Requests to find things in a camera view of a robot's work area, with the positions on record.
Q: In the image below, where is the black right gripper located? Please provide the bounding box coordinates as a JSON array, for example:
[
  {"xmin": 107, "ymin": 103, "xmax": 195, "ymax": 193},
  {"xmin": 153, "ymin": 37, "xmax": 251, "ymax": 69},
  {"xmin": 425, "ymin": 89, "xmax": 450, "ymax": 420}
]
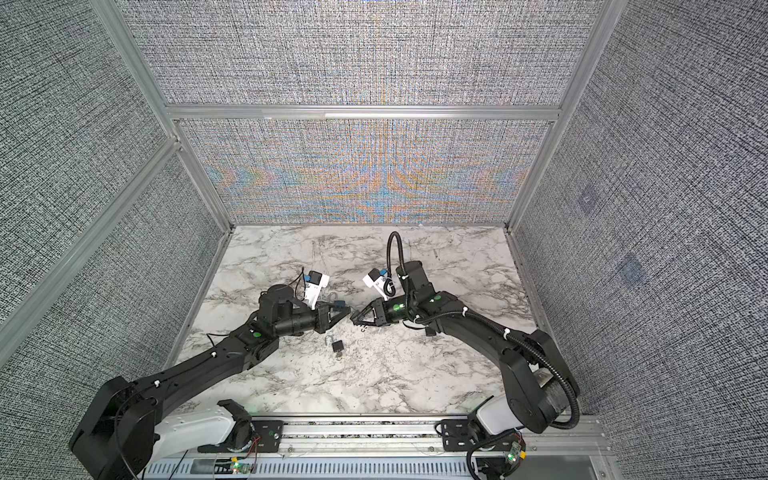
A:
[{"xmin": 352, "ymin": 295, "xmax": 419, "ymax": 327}]

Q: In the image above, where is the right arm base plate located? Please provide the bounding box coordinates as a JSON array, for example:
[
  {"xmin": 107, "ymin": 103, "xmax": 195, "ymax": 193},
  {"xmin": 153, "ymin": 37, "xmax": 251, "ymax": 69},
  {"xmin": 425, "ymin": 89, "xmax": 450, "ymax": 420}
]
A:
[{"xmin": 434, "ymin": 418, "xmax": 491, "ymax": 452}]

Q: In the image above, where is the green circuit board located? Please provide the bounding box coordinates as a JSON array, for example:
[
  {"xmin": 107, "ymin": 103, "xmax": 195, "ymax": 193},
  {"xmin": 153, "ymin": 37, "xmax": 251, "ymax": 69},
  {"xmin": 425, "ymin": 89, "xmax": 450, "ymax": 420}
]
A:
[
  {"xmin": 503, "ymin": 442, "xmax": 527, "ymax": 470},
  {"xmin": 230, "ymin": 457, "xmax": 257, "ymax": 477}
]

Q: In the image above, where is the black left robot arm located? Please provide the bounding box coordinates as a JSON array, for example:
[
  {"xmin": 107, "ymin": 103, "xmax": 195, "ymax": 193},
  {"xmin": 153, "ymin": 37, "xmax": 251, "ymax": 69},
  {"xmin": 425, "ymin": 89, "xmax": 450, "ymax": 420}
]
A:
[{"xmin": 69, "ymin": 284, "xmax": 351, "ymax": 479}]

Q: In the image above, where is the aluminium front rail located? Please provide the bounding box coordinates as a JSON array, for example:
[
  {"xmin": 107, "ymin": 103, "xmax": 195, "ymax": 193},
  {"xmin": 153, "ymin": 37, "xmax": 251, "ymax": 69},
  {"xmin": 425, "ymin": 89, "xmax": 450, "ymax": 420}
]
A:
[{"xmin": 136, "ymin": 414, "xmax": 623, "ymax": 479}]

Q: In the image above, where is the black right corrugated cable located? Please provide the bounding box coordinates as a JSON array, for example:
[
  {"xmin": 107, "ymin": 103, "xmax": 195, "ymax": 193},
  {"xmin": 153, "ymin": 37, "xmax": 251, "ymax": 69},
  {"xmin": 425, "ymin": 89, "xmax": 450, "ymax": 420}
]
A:
[{"xmin": 386, "ymin": 231, "xmax": 582, "ymax": 430}]

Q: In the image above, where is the green circuit board left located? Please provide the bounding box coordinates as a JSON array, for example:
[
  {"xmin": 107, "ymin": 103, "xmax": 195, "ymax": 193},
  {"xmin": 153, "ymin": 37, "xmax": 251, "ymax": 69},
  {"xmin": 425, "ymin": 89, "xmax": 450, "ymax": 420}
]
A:
[{"xmin": 230, "ymin": 457, "xmax": 257, "ymax": 477}]

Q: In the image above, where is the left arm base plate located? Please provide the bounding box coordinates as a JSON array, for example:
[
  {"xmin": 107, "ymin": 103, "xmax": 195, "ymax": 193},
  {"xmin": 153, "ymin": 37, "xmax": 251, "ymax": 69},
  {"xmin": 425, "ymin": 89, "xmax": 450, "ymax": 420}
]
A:
[{"xmin": 197, "ymin": 419, "xmax": 284, "ymax": 455}]

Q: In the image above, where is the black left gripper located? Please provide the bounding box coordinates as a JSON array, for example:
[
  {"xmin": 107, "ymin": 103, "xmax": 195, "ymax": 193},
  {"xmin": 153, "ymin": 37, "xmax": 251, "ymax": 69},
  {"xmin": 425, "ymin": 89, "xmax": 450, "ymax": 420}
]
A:
[{"xmin": 278, "ymin": 304, "xmax": 354, "ymax": 341}]

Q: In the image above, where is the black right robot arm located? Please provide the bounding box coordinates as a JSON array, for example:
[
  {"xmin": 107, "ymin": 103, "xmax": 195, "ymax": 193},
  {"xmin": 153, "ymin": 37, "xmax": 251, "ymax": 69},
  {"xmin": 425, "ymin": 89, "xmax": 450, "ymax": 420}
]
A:
[{"xmin": 352, "ymin": 261, "xmax": 581, "ymax": 434}]

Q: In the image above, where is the green circuit board right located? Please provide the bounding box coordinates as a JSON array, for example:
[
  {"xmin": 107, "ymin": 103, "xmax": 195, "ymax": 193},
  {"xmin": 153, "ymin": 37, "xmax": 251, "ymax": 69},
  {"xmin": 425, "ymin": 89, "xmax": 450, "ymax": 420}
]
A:
[{"xmin": 503, "ymin": 442, "xmax": 527, "ymax": 470}]

